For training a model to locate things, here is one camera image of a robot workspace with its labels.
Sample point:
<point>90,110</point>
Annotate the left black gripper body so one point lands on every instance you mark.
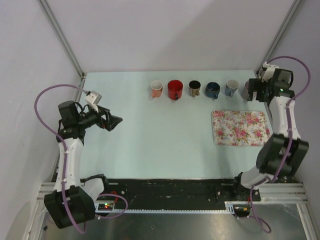
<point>103,123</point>

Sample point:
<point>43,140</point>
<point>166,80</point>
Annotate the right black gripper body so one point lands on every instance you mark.
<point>263,87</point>

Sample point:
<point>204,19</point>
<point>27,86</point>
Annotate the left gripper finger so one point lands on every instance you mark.
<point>112,122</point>
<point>105,112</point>

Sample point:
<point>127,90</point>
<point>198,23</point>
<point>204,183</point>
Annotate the lilac mug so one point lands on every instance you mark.
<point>245,91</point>

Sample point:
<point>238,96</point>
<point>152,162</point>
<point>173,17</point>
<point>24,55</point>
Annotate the grey mug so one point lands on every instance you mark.
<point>231,87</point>

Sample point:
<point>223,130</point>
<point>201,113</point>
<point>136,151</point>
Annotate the blue mug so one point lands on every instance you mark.
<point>212,90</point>

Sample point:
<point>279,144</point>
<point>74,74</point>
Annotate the brown patterned mug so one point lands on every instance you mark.
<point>194,88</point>

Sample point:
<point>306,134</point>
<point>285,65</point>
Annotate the red mug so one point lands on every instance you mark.
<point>175,89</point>

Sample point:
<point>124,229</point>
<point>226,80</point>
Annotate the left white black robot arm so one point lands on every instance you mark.
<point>73,197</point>

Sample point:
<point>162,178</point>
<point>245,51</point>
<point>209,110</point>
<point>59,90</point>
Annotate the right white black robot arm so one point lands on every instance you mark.
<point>284,151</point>

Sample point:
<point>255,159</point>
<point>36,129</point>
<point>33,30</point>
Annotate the pink white mug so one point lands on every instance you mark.
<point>156,89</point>

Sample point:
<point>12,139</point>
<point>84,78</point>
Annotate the floral tray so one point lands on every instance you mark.
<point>240,128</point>

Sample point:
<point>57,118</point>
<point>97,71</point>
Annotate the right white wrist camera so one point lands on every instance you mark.
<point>266,71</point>

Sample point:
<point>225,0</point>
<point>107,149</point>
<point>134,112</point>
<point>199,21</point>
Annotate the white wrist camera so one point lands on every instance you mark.
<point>92,98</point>
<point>266,71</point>

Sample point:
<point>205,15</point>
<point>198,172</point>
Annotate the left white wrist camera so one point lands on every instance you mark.
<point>92,98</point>

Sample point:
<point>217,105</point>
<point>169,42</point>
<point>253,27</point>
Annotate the right aluminium frame post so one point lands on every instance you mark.
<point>285,25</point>

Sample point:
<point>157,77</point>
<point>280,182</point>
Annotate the aluminium frame post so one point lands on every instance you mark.
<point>285,25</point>
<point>50,16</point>

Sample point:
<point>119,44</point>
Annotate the grey slotted cable duct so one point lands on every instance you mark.
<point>104,208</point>

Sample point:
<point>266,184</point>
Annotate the left aluminium frame post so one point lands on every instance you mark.
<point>50,16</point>

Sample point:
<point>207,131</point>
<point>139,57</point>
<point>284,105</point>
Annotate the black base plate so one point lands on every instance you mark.
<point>176,194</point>

